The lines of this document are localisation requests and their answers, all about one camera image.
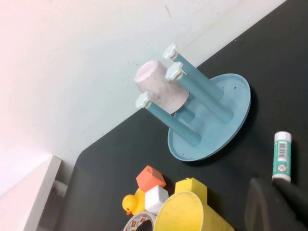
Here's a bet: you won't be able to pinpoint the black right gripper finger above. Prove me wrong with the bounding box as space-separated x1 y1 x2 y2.
244 177 308 231

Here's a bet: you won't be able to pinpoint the yellow cup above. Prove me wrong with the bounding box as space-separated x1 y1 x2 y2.
154 191 235 231

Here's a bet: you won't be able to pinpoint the blue cup stand white caps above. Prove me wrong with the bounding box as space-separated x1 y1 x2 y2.
135 43 251 162

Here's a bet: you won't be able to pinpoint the pale pink cup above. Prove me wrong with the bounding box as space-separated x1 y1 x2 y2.
133 60 189 116

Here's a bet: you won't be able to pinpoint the green white glue stick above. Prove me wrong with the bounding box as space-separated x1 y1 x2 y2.
271 131 293 183

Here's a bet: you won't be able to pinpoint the yellow foam cube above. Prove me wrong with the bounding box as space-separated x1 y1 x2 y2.
175 177 208 205

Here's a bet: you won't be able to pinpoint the white foam cube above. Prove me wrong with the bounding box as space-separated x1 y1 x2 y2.
144 185 169 214

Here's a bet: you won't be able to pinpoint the orange foam cube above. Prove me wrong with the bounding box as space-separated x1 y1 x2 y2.
136 165 167 193

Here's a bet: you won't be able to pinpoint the white tape roll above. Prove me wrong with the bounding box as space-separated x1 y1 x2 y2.
122 211 157 231

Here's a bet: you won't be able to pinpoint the yellow rubber duck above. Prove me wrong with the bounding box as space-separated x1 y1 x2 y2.
122 187 151 217

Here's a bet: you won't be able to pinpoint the white cabinet panel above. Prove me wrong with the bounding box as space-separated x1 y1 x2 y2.
0 155 68 231

